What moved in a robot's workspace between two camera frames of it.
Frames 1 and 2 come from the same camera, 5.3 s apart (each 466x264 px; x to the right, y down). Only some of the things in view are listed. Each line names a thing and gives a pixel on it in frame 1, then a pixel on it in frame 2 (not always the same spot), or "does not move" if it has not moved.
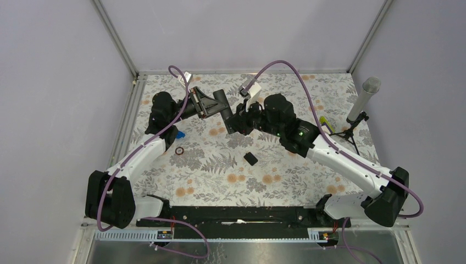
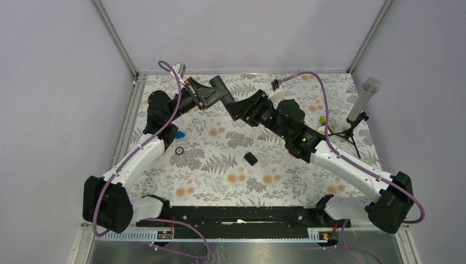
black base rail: x=244 y=222 does not move
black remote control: x=218 y=95 → x=216 y=82
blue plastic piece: x=179 y=134 does not move
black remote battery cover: x=250 y=158 does not move
